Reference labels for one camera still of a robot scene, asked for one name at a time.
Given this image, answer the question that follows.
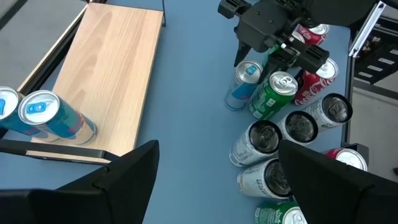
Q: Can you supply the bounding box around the red Coca-Cola can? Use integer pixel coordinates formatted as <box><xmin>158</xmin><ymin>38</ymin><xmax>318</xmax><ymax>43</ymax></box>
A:
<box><xmin>294</xmin><ymin>23</ymin><xmax>331</xmax><ymax>47</ymax></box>
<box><xmin>323</xmin><ymin>147</ymin><xmax>369</xmax><ymax>172</ymax></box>
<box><xmin>291</xmin><ymin>57</ymin><xmax>340</xmax><ymax>106</ymax></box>

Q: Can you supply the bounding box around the white Celsius Arctic Vibe can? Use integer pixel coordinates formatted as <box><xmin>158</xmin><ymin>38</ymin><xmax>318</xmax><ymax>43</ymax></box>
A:
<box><xmin>302</xmin><ymin>92</ymin><xmax>354</xmax><ymax>130</ymax></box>

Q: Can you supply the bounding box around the green Sprite soda can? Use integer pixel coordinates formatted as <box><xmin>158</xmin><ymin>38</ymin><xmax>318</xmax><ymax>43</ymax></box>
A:
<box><xmin>248</xmin><ymin>70</ymin><xmax>299</xmax><ymax>121</ymax></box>
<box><xmin>261</xmin><ymin>30</ymin><xmax>306</xmax><ymax>75</ymax></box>
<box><xmin>254</xmin><ymin>201</ymin><xmax>308</xmax><ymax>224</ymax></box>

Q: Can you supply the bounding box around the silver aluminium extrusion bar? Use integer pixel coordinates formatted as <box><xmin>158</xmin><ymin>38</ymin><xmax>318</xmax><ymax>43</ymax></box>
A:
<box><xmin>348</xmin><ymin>1</ymin><xmax>387</xmax><ymax>58</ymax></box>

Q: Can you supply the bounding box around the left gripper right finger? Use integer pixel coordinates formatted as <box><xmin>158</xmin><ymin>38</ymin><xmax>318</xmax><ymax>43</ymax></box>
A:
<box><xmin>278</xmin><ymin>139</ymin><xmax>398</xmax><ymax>224</ymax></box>

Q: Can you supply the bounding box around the blue silver energy drink can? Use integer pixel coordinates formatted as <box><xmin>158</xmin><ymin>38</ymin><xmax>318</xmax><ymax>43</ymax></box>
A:
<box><xmin>0</xmin><ymin>86</ymin><xmax>50</xmax><ymax>141</ymax></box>
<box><xmin>224</xmin><ymin>60</ymin><xmax>264</xmax><ymax>112</ymax></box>
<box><xmin>17</xmin><ymin>89</ymin><xmax>99</xmax><ymax>146</ymax></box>

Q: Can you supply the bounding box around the white Celsius Tropical Vibe can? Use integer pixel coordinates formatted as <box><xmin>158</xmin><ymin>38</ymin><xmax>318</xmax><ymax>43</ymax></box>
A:
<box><xmin>275</xmin><ymin>110</ymin><xmax>319</xmax><ymax>146</ymax></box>

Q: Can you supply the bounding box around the white Celsius energy drink can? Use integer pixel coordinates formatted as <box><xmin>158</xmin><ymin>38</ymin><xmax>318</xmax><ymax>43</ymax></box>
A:
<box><xmin>228</xmin><ymin>119</ymin><xmax>284</xmax><ymax>168</ymax></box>
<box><xmin>236</xmin><ymin>157</ymin><xmax>295</xmax><ymax>200</ymax></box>

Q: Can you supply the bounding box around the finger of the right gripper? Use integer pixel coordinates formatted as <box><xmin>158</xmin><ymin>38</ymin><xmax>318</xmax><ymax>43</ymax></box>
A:
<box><xmin>257</xmin><ymin>49</ymin><xmax>300</xmax><ymax>85</ymax></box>
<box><xmin>233</xmin><ymin>39</ymin><xmax>252</xmax><ymax>68</ymax></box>

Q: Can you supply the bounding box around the wooden shelf black metal frame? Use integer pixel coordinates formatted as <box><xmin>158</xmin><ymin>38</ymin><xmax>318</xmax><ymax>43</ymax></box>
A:
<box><xmin>0</xmin><ymin>0</ymin><xmax>167</xmax><ymax>166</ymax></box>

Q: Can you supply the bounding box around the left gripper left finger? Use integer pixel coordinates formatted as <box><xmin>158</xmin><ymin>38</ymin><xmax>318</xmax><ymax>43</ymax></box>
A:
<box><xmin>29</xmin><ymin>139</ymin><xmax>160</xmax><ymax>224</ymax></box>

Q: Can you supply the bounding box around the blue table mat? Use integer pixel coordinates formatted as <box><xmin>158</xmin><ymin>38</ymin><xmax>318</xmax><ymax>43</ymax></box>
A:
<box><xmin>0</xmin><ymin>0</ymin><xmax>355</xmax><ymax>224</ymax></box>

